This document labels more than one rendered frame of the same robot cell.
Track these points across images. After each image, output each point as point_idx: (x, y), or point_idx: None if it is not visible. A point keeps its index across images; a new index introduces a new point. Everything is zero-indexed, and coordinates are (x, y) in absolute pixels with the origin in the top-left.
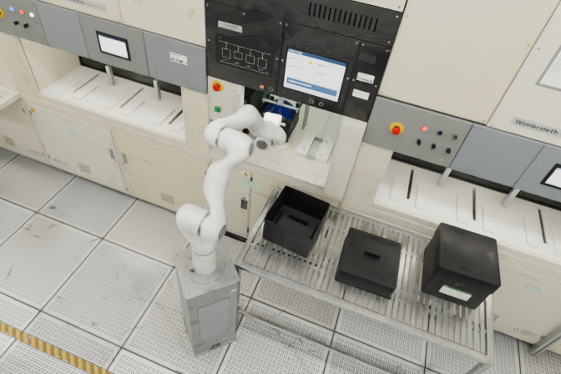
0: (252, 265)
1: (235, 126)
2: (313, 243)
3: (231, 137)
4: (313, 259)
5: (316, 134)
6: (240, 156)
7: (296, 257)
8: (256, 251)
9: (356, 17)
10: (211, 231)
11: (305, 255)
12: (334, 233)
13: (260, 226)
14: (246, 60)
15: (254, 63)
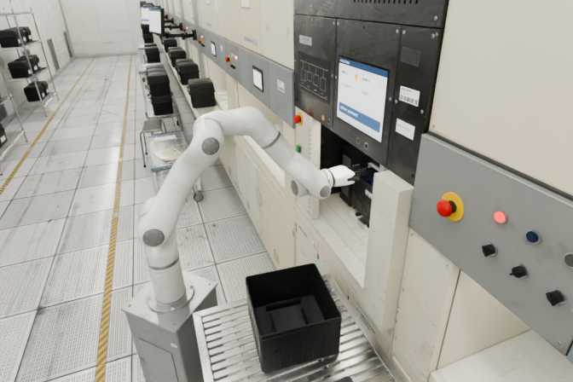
0: (202, 328)
1: (226, 124)
2: (279, 355)
3: (199, 125)
4: (269, 381)
5: None
6: (192, 147)
7: (253, 361)
8: (225, 319)
9: None
10: (139, 227)
11: (261, 365)
12: (336, 376)
13: None
14: (314, 82)
15: (318, 84)
